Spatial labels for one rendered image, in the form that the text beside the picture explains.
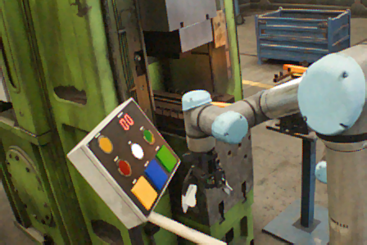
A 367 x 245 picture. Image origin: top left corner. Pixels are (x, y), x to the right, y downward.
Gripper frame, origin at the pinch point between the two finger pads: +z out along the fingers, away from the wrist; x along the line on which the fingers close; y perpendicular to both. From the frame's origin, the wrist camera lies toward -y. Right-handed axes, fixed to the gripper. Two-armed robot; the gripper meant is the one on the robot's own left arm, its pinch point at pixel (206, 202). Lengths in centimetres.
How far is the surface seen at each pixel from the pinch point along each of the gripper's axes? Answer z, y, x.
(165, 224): 29.9, -34.5, -2.8
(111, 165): -18.4, -7.3, -23.7
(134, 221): -2.0, -1.5, -22.2
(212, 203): 35, -42, 23
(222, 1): -46, -79, 60
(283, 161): 93, -127, 132
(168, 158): -7.3, -20.1, -2.1
